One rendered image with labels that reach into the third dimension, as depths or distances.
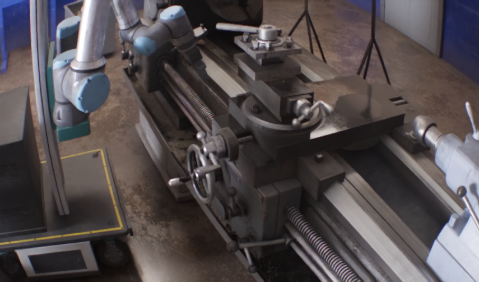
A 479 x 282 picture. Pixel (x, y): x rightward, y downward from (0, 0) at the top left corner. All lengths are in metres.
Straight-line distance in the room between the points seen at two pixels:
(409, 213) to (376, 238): 0.33
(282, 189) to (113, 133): 1.99
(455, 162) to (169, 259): 1.64
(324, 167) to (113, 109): 2.36
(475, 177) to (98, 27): 1.26
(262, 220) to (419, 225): 0.56
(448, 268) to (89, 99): 1.27
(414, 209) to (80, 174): 1.63
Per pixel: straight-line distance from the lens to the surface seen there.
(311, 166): 1.63
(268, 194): 1.64
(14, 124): 2.13
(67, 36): 2.27
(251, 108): 1.74
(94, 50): 1.67
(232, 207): 1.75
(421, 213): 1.77
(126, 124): 3.56
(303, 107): 1.63
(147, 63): 2.64
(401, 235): 1.49
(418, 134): 1.47
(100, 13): 1.63
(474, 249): 1.29
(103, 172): 2.57
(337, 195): 1.59
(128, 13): 1.89
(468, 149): 1.35
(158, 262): 2.52
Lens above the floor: 1.82
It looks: 34 degrees down
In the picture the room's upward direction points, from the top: 2 degrees clockwise
